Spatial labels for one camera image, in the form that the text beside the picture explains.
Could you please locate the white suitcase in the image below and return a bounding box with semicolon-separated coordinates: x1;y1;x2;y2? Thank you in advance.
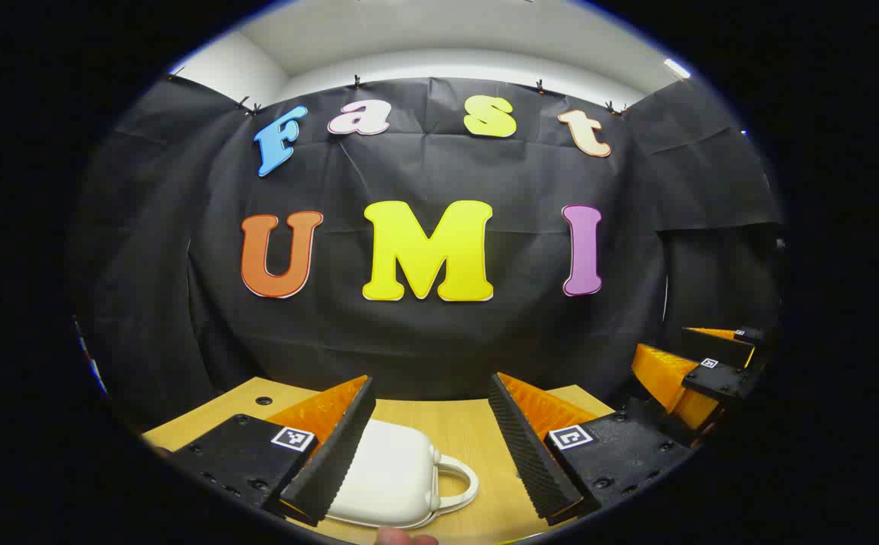
324;419;480;530

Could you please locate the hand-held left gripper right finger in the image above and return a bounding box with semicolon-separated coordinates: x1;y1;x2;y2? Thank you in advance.
488;371;696;527

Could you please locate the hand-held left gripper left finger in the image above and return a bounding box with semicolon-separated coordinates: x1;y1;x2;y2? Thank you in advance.
169;375;378;528

